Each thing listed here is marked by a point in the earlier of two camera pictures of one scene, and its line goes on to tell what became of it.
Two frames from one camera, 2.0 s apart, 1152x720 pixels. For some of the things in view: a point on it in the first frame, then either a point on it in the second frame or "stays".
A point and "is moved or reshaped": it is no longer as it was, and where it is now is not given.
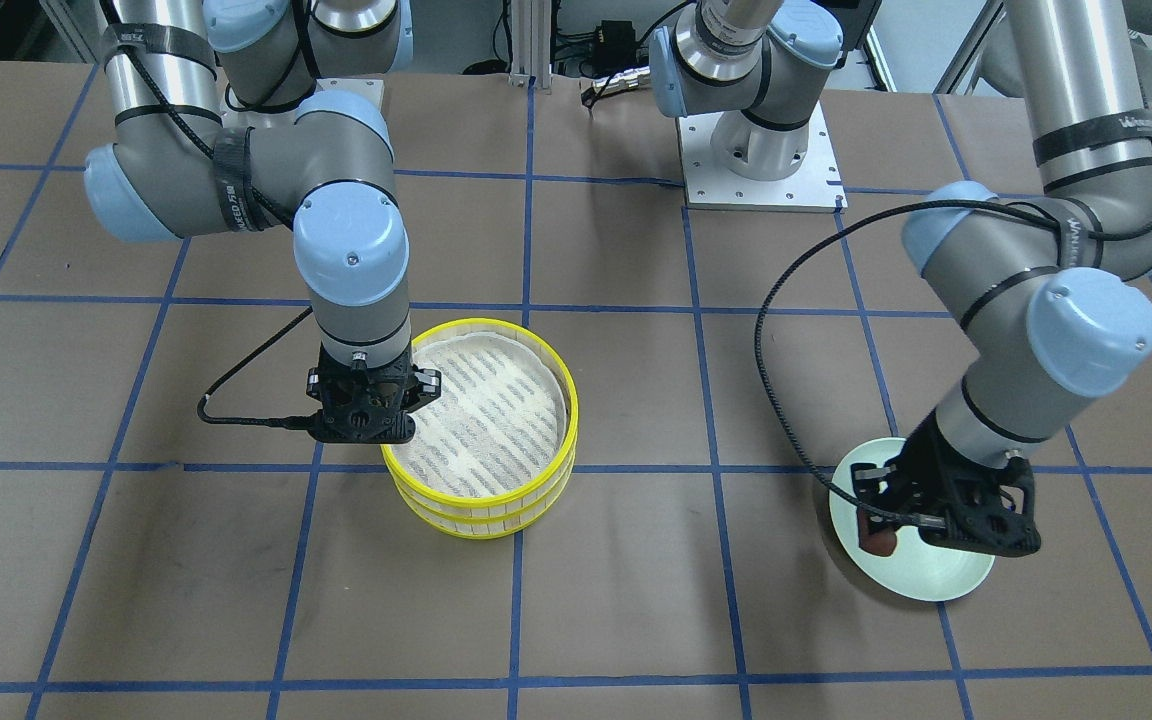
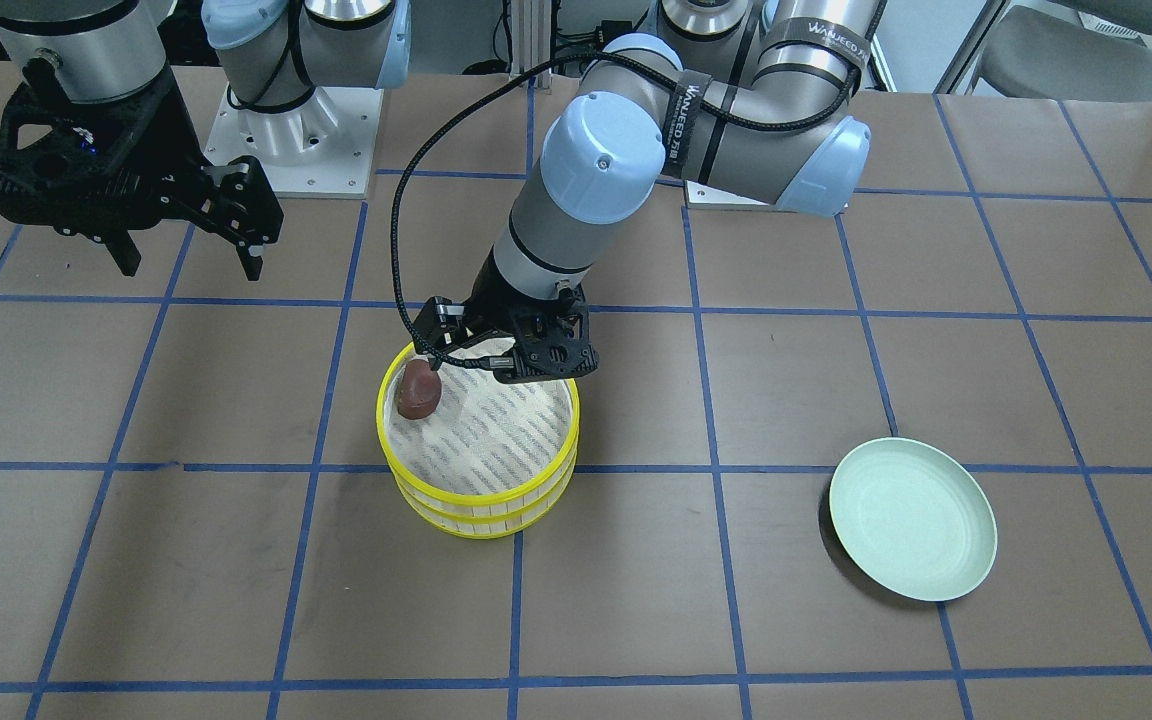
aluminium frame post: (531, 42) stays
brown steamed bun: (880, 543) is moved or reshaped
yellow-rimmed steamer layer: (489, 526) stays
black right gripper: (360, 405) -> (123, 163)
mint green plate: (917, 570) stays
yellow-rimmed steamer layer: (504, 424) stays
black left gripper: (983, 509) -> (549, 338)
